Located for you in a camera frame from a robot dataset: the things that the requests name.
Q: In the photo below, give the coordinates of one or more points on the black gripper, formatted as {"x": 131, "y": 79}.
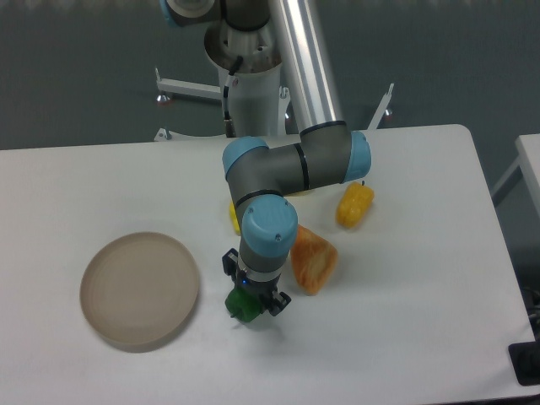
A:
{"x": 264, "y": 287}

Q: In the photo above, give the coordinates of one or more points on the green toy pepper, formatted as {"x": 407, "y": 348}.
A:
{"x": 243, "y": 306}

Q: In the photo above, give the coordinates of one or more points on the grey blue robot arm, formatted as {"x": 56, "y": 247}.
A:
{"x": 286, "y": 129}

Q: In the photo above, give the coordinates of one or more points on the yellow toy pepper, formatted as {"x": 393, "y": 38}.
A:
{"x": 354, "y": 204}

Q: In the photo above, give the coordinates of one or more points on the orange toy bread wedge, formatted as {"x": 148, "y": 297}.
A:
{"x": 313, "y": 260}

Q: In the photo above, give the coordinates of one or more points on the yellow toy banana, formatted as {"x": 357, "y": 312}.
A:
{"x": 232, "y": 213}

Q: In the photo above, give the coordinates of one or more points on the beige round plate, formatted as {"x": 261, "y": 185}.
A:
{"x": 139, "y": 291}

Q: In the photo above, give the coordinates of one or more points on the black box at table edge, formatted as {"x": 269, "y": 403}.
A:
{"x": 525, "y": 360}

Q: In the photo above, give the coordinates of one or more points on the white side table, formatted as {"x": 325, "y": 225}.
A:
{"x": 524, "y": 167}

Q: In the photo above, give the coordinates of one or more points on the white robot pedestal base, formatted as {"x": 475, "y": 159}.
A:
{"x": 265, "y": 62}

